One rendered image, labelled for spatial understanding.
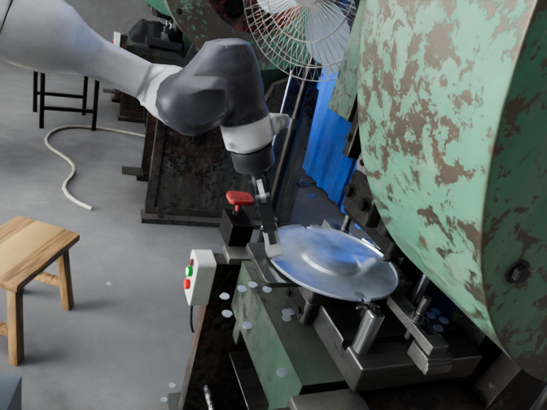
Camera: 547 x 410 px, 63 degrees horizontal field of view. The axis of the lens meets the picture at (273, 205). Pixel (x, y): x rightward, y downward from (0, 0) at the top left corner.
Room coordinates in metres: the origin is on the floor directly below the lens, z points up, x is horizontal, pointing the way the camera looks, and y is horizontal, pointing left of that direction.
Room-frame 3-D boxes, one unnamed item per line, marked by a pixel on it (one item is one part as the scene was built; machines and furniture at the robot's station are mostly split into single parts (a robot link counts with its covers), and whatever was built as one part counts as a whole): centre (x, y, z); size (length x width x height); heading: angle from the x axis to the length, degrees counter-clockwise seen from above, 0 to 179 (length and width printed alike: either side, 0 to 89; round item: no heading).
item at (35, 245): (1.17, 0.77, 0.16); 0.34 x 0.24 x 0.34; 178
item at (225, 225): (1.06, 0.08, 0.62); 0.10 x 0.06 x 0.20; 27
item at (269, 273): (0.81, -0.11, 0.72); 0.25 x 0.14 x 0.14; 117
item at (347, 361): (0.88, -0.26, 0.68); 0.45 x 0.30 x 0.06; 27
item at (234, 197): (1.08, 0.09, 0.72); 0.07 x 0.06 x 0.08; 117
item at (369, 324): (0.67, -0.23, 0.75); 0.03 x 0.03 x 0.10; 27
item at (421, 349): (0.73, -0.34, 0.76); 0.17 x 0.06 x 0.10; 27
